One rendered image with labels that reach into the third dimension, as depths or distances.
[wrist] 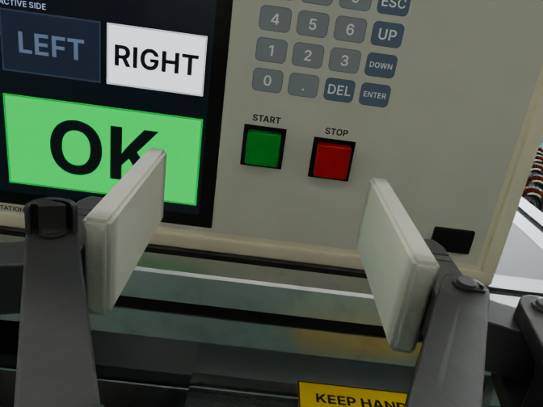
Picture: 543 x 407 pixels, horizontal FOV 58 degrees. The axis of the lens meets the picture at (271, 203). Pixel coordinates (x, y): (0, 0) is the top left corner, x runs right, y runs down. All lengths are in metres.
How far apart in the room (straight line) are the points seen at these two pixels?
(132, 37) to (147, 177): 0.11
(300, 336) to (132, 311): 0.10
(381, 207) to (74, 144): 0.18
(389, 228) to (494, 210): 0.15
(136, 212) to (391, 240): 0.08
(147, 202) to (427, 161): 0.16
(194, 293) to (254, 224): 0.05
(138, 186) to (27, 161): 0.15
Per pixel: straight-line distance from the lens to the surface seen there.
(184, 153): 0.27
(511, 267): 0.36
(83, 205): 0.16
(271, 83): 0.26
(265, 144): 0.26
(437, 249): 0.17
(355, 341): 0.29
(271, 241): 0.29
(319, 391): 0.28
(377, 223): 0.18
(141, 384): 0.31
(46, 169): 0.30
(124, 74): 0.27
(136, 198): 0.16
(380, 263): 0.17
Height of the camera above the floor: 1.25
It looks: 22 degrees down
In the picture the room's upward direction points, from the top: 8 degrees clockwise
